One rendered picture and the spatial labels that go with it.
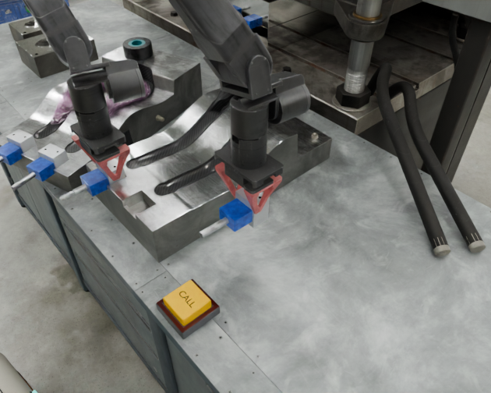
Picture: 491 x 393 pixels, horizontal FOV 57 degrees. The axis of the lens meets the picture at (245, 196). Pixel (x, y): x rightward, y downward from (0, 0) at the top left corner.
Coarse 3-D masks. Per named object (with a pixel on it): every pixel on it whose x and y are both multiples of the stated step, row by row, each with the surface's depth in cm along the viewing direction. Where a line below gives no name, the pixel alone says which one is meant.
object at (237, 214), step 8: (240, 192) 79; (232, 200) 79; (240, 200) 79; (224, 208) 78; (232, 208) 78; (240, 208) 78; (248, 208) 78; (264, 208) 79; (224, 216) 77; (232, 216) 76; (240, 216) 76; (248, 216) 77; (256, 216) 79; (264, 216) 80; (216, 224) 76; (224, 224) 77; (232, 224) 76; (240, 224) 77; (256, 224) 80; (200, 232) 74; (208, 232) 75
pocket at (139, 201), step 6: (138, 192) 90; (126, 198) 88; (132, 198) 90; (138, 198) 91; (144, 198) 91; (126, 204) 89; (132, 204) 90; (138, 204) 91; (144, 204) 91; (150, 204) 90; (132, 210) 90; (138, 210) 90; (144, 210) 90
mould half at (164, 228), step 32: (224, 128) 101; (288, 128) 111; (128, 160) 97; (160, 160) 98; (192, 160) 98; (288, 160) 100; (320, 160) 110; (128, 192) 90; (192, 192) 90; (224, 192) 90; (128, 224) 92; (160, 224) 83; (192, 224) 88; (160, 256) 87
